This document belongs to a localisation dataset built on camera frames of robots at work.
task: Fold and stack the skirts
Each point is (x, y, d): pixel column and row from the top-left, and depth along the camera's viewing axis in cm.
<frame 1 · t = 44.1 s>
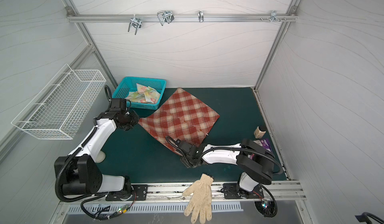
left hand: (140, 116, 87), fingers closed
right hand: (189, 151, 86), fingers open
red plaid skirt: (181, 117, 103), on the table
teal plastic basket: (128, 84, 119), point 5 cm above the table
floral folded skirt: (144, 94, 107), point 9 cm above the table

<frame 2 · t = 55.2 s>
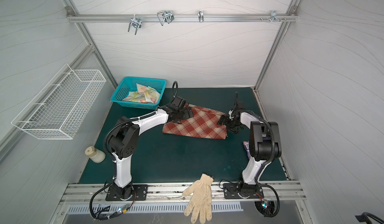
left hand: (190, 112, 96), fingers open
right hand: (225, 123, 97), fingers open
red plaid skirt: (204, 123, 100), on the table
the other named things where they were.

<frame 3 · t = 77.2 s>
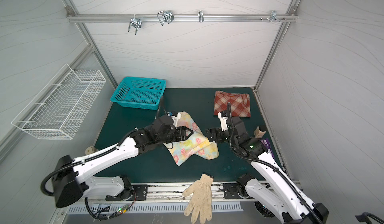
left hand: (193, 131, 74), fingers open
right hand: (216, 125, 75), fingers open
red plaid skirt: (240, 104, 109), point 2 cm above the table
floral folded skirt: (197, 144, 84), point 7 cm above the table
the other named things where they were.

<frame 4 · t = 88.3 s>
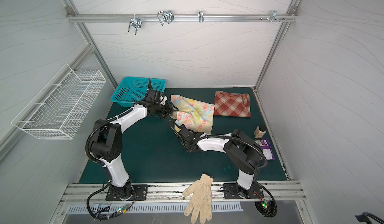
left hand: (179, 109, 92), fingers open
right hand: (193, 136, 92), fingers open
floral folded skirt: (197, 116, 100), point 4 cm above the table
the other named things where they were.

